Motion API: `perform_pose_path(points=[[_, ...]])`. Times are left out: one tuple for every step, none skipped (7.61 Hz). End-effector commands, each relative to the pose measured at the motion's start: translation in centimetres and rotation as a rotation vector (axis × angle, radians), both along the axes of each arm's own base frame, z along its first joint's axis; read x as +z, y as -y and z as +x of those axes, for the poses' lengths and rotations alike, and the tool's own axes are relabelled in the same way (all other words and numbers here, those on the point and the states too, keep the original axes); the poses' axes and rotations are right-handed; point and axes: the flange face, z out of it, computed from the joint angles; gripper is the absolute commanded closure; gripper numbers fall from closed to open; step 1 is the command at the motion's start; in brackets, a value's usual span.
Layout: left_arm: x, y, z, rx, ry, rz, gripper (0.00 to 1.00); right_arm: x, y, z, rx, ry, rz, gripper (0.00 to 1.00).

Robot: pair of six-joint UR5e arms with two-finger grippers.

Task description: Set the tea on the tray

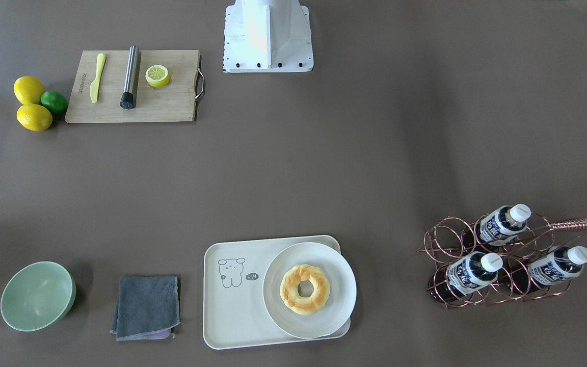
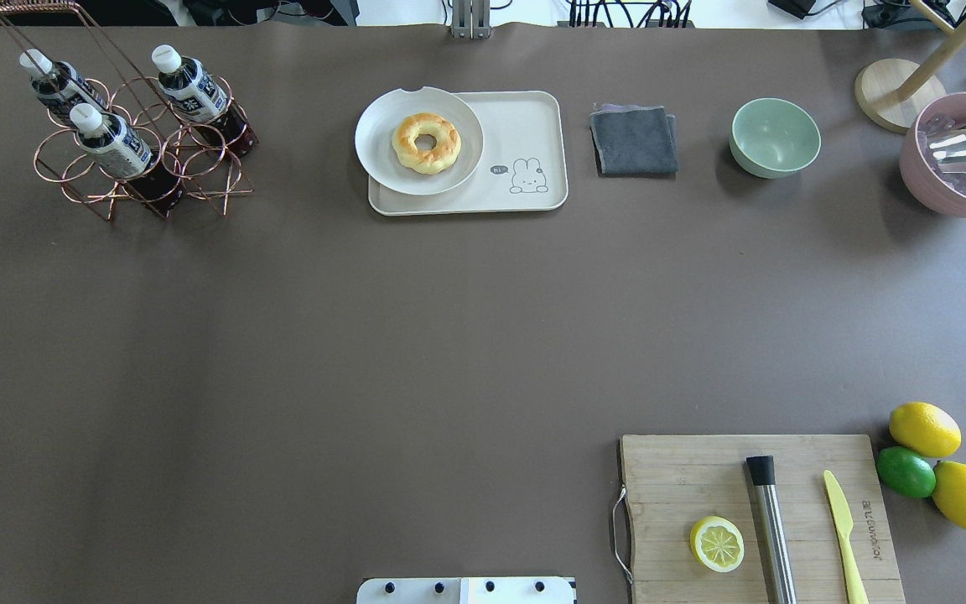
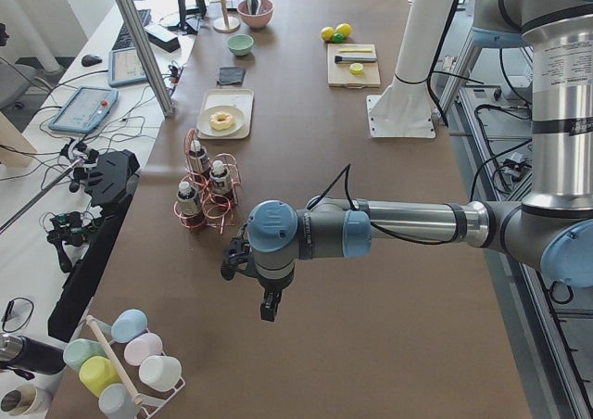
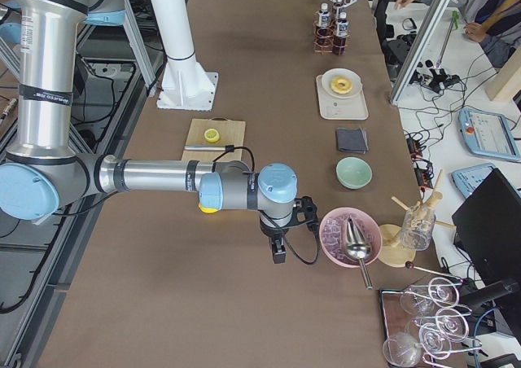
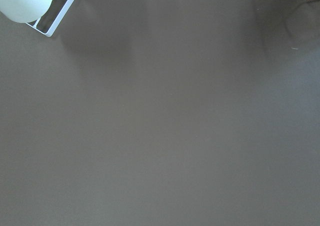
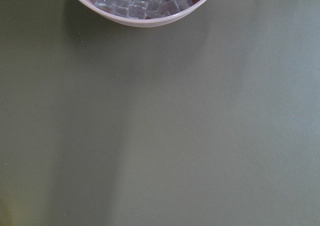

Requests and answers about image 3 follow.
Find pink cup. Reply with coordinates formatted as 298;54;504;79
124;332;163;366

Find pink ice bowl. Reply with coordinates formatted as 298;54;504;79
237;0;274;30

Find copper wire bottle rack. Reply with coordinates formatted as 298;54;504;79
173;129;241;234

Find teach pendant far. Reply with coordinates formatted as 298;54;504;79
107;47;147;88

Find half lemon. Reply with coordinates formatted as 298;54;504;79
348;62;364;76

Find green cup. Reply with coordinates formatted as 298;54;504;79
62;338;106;373

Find teach pendant near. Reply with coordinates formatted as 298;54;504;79
48;86;119;134

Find yellow lemon far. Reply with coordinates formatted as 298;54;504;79
335;23;352;38

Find grey cup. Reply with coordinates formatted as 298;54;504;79
98;383;140;419

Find yellow lemon near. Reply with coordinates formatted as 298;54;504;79
320;26;335;42

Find black computer mouse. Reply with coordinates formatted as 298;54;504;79
81;54;103;68

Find green bowl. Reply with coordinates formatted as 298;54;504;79
226;34;254;57

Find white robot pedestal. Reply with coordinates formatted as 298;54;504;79
367;0;459;138

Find yellow lemon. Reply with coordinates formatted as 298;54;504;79
335;23;352;38
320;26;335;42

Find blue cup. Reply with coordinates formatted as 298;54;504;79
111;309;147;343

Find white plate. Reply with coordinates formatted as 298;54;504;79
196;105;246;137

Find white cup rack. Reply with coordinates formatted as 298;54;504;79
79;309;186;418

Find yellow cup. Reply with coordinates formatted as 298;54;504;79
78;356;121;397

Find tea bottle front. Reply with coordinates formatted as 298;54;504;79
177;181;205;230

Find aluminium frame post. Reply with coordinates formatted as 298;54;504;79
115;0;175;117

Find white cup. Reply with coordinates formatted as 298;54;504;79
139;355;182;392

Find teach pendant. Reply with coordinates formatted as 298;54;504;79
107;47;147;88
48;86;119;134

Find yellow plastic knife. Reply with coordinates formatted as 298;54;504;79
338;46;373;53

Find metal ice scoop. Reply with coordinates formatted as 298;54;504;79
246;0;261;16

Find yellow donut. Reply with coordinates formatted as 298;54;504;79
208;111;234;132

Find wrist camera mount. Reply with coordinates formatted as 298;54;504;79
221;223;257;281

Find green lime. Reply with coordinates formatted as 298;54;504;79
331;32;346;44

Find black thermos bottle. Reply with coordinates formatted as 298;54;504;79
1;333;66;380

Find beige bunny tray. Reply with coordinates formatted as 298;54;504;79
196;89;254;139

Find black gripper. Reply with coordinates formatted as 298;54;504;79
259;277;284;322

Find paper cup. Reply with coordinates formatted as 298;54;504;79
1;384;53;416

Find black keyboard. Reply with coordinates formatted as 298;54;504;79
110;8;153;52

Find wooden stand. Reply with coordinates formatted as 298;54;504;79
212;0;241;33

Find wooden cutting board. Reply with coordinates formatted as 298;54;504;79
327;43;381;88

